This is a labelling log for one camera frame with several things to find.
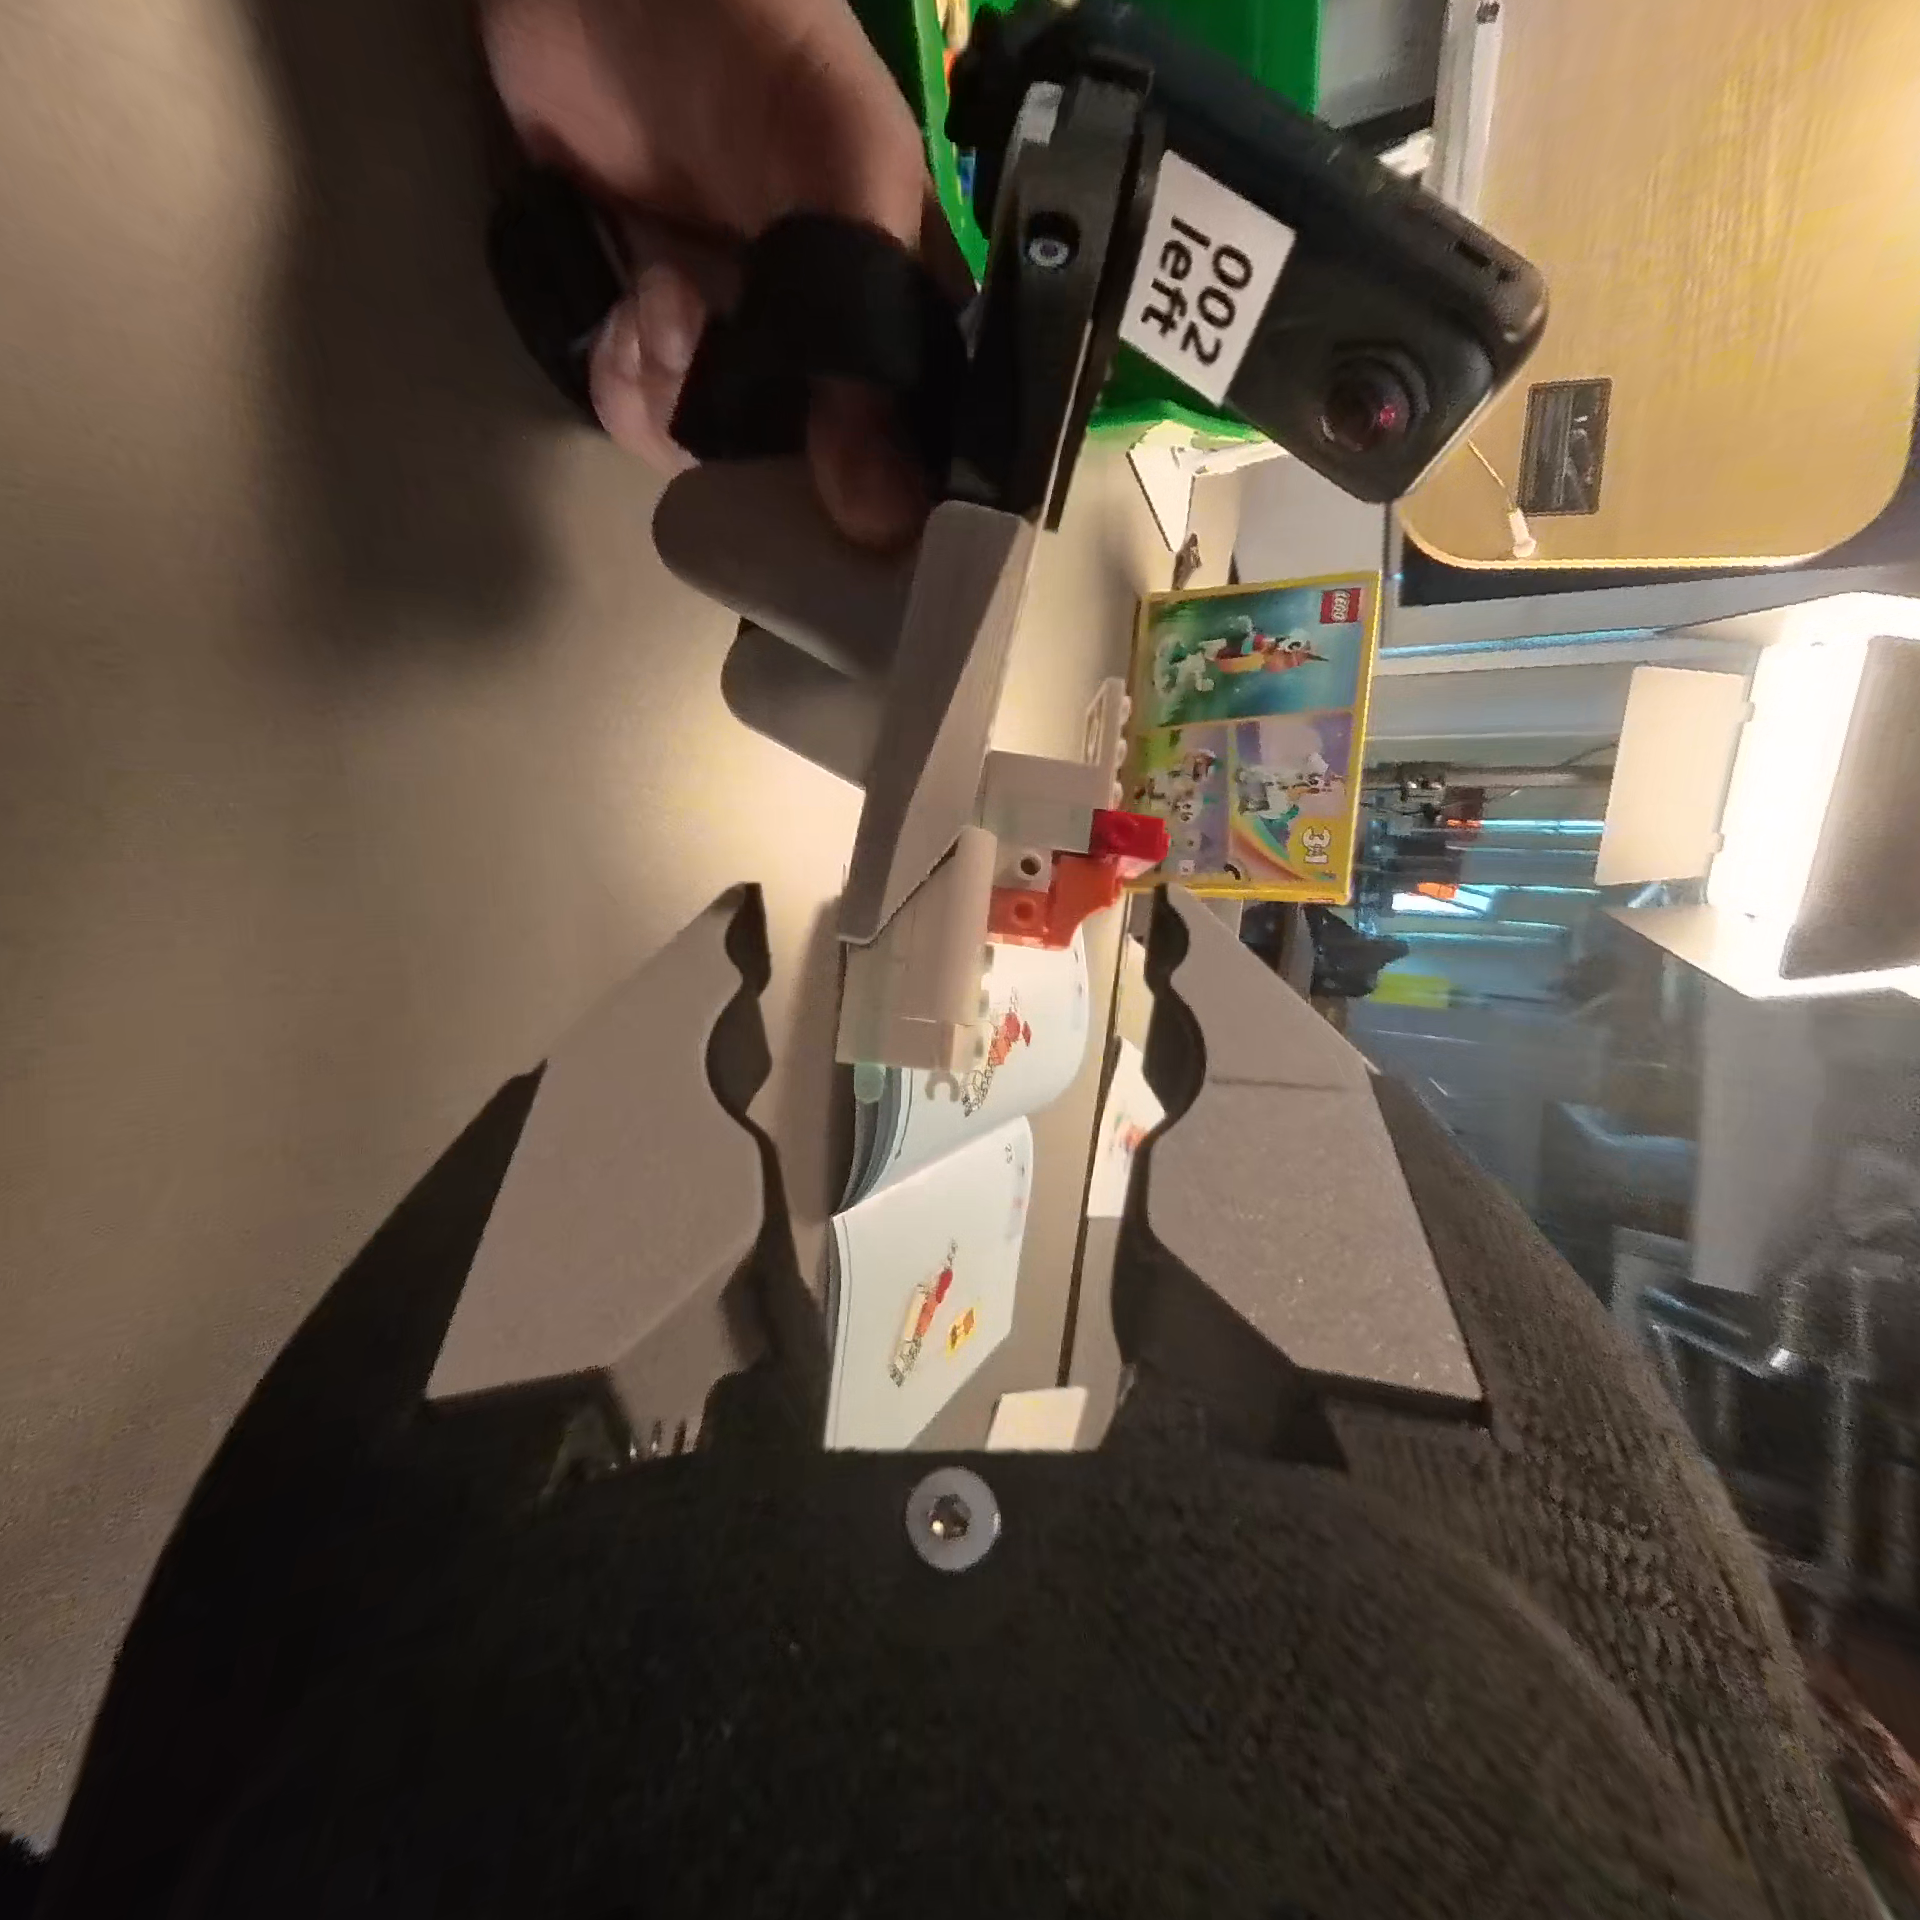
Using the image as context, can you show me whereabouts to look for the white red lego build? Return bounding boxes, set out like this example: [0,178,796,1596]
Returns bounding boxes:
[835,675,1176,1078]

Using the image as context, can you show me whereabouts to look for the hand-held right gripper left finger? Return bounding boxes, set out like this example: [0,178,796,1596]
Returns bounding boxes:
[424,883,835,1451]

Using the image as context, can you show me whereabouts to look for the instruction booklet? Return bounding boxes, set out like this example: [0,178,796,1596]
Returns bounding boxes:
[824,944,1094,1451]
[1086,1048,1169,1220]

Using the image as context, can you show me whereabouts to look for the green plastic bin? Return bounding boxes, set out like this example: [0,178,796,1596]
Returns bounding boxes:
[907,0,1326,449]

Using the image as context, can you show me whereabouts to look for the white leaflet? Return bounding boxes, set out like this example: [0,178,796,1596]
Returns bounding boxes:
[980,1386,1095,1454]

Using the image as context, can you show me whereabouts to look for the person's left hand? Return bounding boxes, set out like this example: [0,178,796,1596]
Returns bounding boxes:
[478,0,986,550]

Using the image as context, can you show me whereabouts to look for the wooden board on white stand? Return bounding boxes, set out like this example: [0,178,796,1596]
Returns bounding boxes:
[1126,0,1920,571]

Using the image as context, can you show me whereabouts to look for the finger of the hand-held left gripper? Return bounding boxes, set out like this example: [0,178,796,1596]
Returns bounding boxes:
[835,499,1075,946]

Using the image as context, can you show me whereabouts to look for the colourful lego box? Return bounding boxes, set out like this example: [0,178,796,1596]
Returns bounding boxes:
[1126,568,1383,906]

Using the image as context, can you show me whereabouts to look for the closed instruction booklet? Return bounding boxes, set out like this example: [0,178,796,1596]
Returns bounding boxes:
[1086,1048,1169,1220]

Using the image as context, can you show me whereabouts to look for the LED light panel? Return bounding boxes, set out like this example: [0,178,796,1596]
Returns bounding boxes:
[1593,626,1920,987]

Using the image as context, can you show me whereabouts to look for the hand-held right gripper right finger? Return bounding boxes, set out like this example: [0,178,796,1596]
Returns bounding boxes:
[1114,884,1497,1449]

